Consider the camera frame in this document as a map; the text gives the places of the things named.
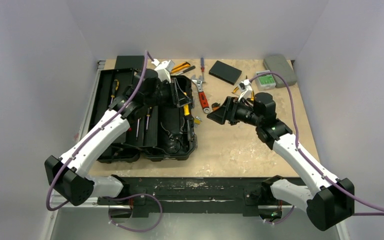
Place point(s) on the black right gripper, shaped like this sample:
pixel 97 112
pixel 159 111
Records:
pixel 229 110

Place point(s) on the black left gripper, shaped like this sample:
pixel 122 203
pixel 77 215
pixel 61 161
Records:
pixel 177 98

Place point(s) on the black plastic toolbox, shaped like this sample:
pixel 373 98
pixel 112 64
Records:
pixel 152 144

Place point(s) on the yellow handled screwdriver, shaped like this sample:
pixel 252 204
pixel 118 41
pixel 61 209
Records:
pixel 187 114

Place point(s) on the black handled pliers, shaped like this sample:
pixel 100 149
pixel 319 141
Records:
pixel 175 137

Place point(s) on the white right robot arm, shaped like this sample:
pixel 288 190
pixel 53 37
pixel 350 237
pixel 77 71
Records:
pixel 323 195

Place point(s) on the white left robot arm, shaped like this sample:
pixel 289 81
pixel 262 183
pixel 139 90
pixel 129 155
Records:
pixel 69 174

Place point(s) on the black orange hex key holder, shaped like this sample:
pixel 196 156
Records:
pixel 215 106

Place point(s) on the yellow utility knife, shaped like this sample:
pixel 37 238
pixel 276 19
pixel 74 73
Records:
pixel 180 67

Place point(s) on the black yellow stubby screwdriver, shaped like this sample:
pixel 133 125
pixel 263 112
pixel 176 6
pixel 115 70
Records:
pixel 148 116

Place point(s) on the black flat box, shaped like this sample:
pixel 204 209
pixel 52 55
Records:
pixel 225 72

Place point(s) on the red blue screwdriver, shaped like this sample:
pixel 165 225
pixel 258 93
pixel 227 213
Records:
pixel 202 64

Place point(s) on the green labelled clear box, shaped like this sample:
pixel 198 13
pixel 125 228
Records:
pixel 265 81

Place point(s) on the grey plastic case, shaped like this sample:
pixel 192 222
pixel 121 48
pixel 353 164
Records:
pixel 278 64

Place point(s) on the red handled adjustable wrench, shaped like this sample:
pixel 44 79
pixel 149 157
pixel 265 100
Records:
pixel 198 81

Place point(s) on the yellow handled pliers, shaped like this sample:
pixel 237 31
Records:
pixel 236 91

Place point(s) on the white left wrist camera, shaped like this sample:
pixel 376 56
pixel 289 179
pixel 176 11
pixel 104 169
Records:
pixel 163 69

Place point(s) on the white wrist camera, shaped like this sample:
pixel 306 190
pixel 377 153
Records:
pixel 163 69
pixel 245 89

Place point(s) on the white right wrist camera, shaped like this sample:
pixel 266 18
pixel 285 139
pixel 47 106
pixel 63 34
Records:
pixel 245 89

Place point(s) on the black network switch box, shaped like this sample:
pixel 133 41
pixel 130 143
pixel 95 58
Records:
pixel 129 62

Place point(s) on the aluminium rail frame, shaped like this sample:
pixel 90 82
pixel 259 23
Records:
pixel 87 221

